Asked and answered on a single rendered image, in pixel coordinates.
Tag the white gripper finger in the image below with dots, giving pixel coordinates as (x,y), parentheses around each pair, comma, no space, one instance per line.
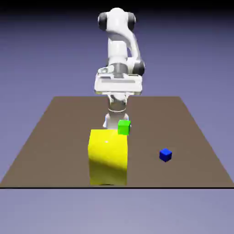
(126,96)
(110,98)

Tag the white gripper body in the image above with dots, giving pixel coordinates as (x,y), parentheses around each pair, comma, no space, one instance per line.
(118,86)

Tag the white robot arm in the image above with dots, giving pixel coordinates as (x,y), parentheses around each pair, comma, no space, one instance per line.
(117,51)

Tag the small green cube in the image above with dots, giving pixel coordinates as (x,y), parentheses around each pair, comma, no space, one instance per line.
(124,127)

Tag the small blue cube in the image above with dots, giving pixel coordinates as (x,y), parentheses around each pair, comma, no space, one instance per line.
(165,155)

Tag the large yellow box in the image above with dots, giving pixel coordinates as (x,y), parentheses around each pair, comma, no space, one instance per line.
(107,157)

